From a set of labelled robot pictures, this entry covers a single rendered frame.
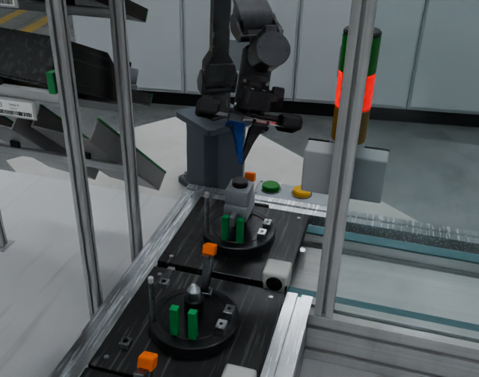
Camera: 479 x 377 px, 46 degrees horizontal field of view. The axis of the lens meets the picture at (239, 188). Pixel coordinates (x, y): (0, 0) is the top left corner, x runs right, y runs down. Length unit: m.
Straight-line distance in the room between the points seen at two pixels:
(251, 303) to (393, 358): 0.25
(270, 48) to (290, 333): 0.46
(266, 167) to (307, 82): 2.55
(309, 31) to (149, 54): 1.14
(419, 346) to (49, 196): 0.95
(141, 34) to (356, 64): 3.50
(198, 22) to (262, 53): 3.14
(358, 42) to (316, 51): 3.29
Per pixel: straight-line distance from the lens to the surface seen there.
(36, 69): 0.92
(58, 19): 0.81
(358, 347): 0.99
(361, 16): 0.74
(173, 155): 1.66
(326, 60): 4.06
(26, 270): 1.26
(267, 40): 0.94
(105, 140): 1.03
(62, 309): 1.15
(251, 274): 1.01
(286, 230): 1.13
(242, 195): 1.02
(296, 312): 0.97
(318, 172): 0.85
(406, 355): 0.99
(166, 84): 4.26
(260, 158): 1.64
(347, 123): 0.78
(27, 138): 1.10
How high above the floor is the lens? 1.60
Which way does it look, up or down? 30 degrees down
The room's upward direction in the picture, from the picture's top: 2 degrees clockwise
